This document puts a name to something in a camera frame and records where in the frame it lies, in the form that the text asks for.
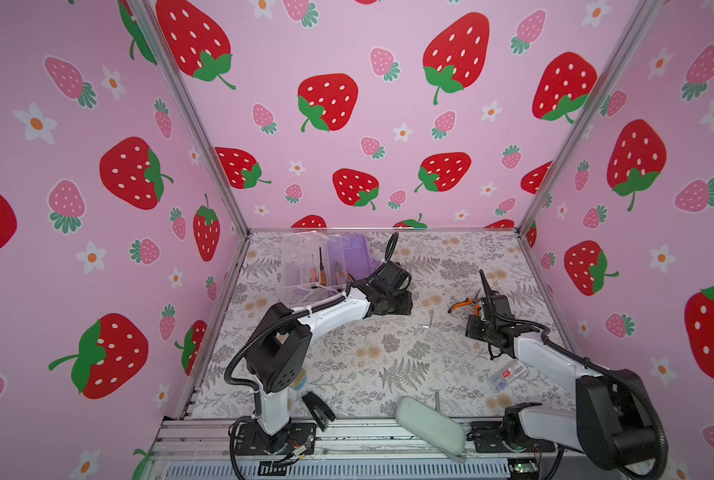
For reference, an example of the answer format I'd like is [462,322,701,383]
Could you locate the orange handled long-nose pliers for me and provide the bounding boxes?
[448,298,482,316]

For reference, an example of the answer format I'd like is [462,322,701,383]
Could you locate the yellow handled combination pliers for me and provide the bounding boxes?
[332,261,349,285]

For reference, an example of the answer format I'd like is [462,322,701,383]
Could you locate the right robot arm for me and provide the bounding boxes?
[466,290,669,479]

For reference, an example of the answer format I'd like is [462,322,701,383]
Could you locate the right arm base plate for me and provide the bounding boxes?
[467,421,557,454]

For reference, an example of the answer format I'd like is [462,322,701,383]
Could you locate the small orange black screwdriver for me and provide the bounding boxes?
[310,255,319,289]

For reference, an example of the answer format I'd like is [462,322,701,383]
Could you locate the small black clip device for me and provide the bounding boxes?
[301,392,337,432]

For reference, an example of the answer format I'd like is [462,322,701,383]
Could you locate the aluminium front rail frame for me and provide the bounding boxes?
[138,418,623,479]

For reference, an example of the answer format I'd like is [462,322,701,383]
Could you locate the purple plastic tool box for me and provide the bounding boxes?
[280,231,379,307]

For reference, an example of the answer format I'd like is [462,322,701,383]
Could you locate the rectangular gold fish tin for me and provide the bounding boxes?
[289,369,307,391]

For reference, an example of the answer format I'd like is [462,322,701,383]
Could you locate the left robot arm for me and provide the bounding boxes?
[224,261,412,437]

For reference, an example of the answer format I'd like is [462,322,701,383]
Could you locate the large orange handled screwdriver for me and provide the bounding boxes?
[318,248,328,287]

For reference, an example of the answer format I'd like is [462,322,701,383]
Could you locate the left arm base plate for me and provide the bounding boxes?
[234,422,318,456]

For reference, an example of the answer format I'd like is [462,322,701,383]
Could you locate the small clear screw bag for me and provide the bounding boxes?
[488,360,528,393]

